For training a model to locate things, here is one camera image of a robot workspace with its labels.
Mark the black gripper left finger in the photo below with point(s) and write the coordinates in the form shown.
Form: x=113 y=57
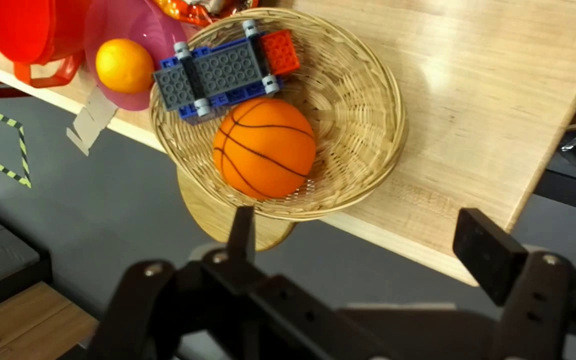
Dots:
x=243 y=241

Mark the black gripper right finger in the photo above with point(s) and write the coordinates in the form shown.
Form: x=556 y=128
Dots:
x=492 y=257

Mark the orange basketball toy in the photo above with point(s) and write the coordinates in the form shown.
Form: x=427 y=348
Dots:
x=265 y=148

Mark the small orange ball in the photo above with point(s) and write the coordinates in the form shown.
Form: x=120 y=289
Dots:
x=125 y=67

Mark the red plastic bowl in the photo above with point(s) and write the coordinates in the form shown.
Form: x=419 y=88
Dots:
x=43 y=39

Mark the wicker basket with toys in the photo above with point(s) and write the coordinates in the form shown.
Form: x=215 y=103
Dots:
x=344 y=90

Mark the blue grey lego toy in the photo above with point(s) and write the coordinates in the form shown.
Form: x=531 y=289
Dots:
x=198 y=82

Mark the orange noodle packet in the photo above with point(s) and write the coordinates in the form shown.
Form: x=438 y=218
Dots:
x=202 y=13

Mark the pink plastic plate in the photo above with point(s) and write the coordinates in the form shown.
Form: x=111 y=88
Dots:
x=139 y=20

